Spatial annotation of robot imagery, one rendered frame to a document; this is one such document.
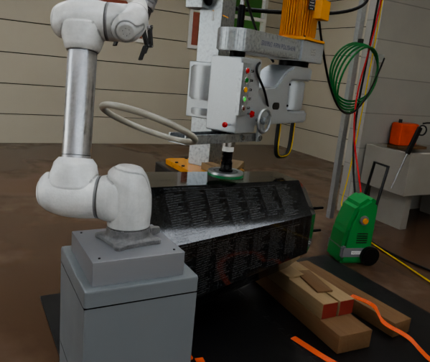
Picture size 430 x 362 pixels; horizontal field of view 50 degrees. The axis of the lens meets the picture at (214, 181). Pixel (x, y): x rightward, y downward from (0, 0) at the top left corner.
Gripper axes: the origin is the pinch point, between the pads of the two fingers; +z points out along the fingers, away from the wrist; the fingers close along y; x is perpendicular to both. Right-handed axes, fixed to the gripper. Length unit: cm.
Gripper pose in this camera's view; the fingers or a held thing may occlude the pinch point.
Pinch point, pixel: (128, 50)
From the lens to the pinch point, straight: 216.6
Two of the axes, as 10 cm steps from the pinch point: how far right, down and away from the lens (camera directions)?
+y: 7.2, 2.9, 6.3
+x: -6.2, -1.4, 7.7
